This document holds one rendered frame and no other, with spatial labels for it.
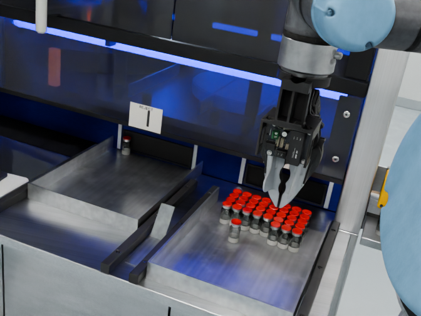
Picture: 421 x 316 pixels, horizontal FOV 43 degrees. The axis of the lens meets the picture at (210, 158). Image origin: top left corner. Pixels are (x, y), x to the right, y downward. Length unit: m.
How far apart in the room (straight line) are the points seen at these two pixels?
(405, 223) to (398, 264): 0.02
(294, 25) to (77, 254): 0.58
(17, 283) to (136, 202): 0.68
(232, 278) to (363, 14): 0.58
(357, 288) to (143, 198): 1.64
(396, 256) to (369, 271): 2.54
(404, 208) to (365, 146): 0.87
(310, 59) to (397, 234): 0.44
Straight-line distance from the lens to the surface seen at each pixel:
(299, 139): 0.71
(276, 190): 0.81
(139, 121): 1.30
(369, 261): 2.90
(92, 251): 1.03
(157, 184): 1.28
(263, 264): 1.05
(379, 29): 0.58
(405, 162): 0.29
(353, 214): 1.21
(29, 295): 1.77
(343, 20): 0.57
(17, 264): 1.73
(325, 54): 0.70
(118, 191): 1.23
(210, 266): 1.02
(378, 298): 2.66
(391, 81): 1.11
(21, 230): 1.10
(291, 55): 0.70
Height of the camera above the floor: 1.46
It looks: 23 degrees down
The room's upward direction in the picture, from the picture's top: 8 degrees clockwise
